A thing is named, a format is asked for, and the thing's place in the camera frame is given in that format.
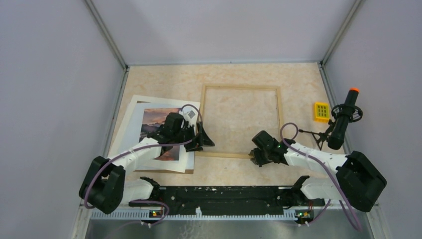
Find brown backing board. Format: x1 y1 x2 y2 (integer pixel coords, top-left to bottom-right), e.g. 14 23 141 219
143 169 194 174

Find cream mat board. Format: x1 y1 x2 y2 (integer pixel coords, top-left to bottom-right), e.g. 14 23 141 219
109 95 201 172

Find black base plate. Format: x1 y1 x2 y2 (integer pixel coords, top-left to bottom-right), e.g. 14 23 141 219
129 186 325 216

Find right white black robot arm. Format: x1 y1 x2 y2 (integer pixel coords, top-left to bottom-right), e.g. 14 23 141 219
250 130 387 212

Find sunset landscape photo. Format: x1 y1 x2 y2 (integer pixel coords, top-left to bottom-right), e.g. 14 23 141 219
139 108 180 161

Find light wooden picture frame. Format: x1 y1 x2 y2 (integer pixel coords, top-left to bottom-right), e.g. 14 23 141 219
195 84 285 160

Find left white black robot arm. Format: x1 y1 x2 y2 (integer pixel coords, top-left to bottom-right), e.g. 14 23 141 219
79 113 215 214

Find black mini tripod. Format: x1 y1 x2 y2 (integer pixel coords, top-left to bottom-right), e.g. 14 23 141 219
299 120 335 150

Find black microphone orange tip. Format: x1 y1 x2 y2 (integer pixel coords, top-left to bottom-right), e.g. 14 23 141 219
327 88 363 150

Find yellow grid block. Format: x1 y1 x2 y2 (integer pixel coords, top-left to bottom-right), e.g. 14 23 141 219
314 102 330 123

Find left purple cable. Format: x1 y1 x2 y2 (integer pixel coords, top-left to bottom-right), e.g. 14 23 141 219
83 104 204 228

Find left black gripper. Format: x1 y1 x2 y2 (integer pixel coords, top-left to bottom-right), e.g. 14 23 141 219
173 121 214 152

